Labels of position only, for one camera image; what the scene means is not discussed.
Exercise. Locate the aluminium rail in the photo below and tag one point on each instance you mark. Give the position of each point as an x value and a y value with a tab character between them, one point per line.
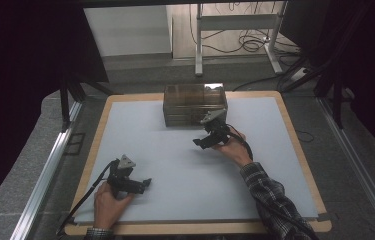
358	166
46	166

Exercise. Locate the white table mat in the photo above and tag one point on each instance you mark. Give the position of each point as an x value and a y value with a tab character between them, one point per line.
175	180

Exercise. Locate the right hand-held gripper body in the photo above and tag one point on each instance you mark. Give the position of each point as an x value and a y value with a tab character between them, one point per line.
218	133

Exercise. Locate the person's right hand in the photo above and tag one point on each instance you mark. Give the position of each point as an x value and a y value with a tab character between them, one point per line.
235	150

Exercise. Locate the dark curtain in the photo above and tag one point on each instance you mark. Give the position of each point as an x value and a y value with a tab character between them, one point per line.
368	66
25	83

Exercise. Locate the black metal stand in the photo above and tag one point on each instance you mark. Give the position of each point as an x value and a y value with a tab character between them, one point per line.
336	100
65	100

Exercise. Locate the transparent brown drawer box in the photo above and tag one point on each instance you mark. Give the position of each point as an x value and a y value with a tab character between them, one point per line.
188	103

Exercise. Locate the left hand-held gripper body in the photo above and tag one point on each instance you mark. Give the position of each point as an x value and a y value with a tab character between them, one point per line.
121	178

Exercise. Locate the black floor frame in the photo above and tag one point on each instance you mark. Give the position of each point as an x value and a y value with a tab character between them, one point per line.
75	143

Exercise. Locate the person's left hand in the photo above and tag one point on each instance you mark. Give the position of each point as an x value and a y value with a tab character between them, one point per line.
108	206

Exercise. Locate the white power strip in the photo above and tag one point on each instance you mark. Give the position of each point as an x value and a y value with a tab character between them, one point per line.
299	74

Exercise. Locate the white metal desk frame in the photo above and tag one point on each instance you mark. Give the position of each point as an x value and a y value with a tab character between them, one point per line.
235	22

